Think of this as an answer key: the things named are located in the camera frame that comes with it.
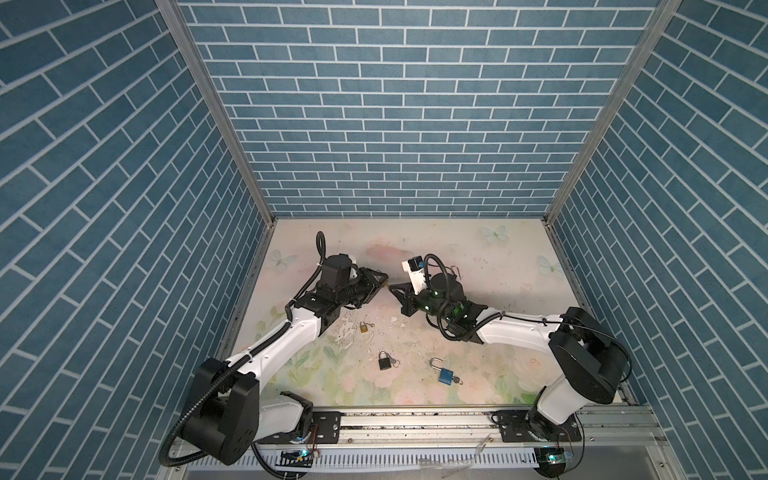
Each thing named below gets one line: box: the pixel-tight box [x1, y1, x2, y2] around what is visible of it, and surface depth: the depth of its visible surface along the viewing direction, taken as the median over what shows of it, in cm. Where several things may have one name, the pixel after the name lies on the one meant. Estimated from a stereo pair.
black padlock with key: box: [378, 351, 401, 371], surface depth 86 cm
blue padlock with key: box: [430, 357, 464, 386], surface depth 84 cm
